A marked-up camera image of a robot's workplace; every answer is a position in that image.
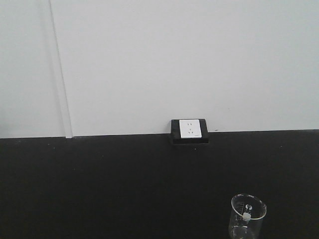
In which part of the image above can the clear glass beaker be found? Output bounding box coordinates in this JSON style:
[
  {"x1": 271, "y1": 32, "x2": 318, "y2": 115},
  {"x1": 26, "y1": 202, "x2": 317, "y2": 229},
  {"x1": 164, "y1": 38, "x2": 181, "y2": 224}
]
[{"x1": 228, "y1": 194, "x2": 267, "y2": 239}]

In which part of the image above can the white wall power socket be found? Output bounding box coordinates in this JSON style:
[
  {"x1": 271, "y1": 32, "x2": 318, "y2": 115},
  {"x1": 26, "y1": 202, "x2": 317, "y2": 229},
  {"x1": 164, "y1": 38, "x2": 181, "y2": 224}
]
[{"x1": 179, "y1": 119, "x2": 202, "y2": 139}]

